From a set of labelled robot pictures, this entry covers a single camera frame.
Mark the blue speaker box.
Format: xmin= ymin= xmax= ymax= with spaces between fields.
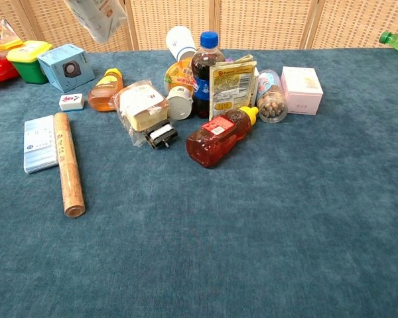
xmin=36 ymin=43 xmax=96 ymax=93

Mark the small white jar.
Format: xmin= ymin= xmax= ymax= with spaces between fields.
xmin=166 ymin=85 xmax=194 ymax=121

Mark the honey bottle red label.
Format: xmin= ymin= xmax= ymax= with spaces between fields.
xmin=185 ymin=105 xmax=260 ymax=169

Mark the sandwich package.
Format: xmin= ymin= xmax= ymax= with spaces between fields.
xmin=109 ymin=78 xmax=174 ymax=147

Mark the orange jelly cup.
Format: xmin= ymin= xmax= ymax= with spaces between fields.
xmin=163 ymin=56 xmax=197 ymax=97

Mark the black power adapter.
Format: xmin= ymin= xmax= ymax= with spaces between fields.
xmin=145 ymin=122 xmax=179 ymax=150

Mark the white paper cup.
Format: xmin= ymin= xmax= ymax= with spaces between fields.
xmin=165 ymin=25 xmax=198 ymax=62

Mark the white printed carton box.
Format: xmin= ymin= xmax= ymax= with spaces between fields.
xmin=63 ymin=0 xmax=129 ymax=45

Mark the pink box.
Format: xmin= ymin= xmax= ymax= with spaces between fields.
xmin=280 ymin=66 xmax=324 ymax=116

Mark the white mahjong tile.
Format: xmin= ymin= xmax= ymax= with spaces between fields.
xmin=58 ymin=93 xmax=86 ymax=112

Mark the yellow sachet packet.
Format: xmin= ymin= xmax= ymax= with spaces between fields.
xmin=208 ymin=54 xmax=258 ymax=121

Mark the green container yellow lid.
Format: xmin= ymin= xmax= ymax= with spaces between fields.
xmin=6 ymin=40 xmax=53 ymax=85

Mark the honey bottle yellow label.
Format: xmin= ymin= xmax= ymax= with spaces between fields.
xmin=87 ymin=68 xmax=125 ymax=113

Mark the red food package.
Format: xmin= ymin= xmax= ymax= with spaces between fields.
xmin=0 ymin=58 xmax=21 ymax=83

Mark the woven folding screen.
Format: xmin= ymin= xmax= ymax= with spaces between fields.
xmin=0 ymin=0 xmax=398 ymax=52

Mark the large clear snack bag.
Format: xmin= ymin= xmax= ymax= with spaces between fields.
xmin=0 ymin=17 xmax=25 ymax=64

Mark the brown cork tube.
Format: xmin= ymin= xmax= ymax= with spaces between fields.
xmin=53 ymin=112 xmax=86 ymax=219

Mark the light blue tissue pack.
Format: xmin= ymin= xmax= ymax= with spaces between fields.
xmin=23 ymin=114 xmax=60 ymax=175

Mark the cola bottle blue cap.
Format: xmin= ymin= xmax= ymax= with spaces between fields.
xmin=190 ymin=30 xmax=228 ymax=120

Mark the blue table cloth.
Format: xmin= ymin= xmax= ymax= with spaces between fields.
xmin=0 ymin=47 xmax=398 ymax=318

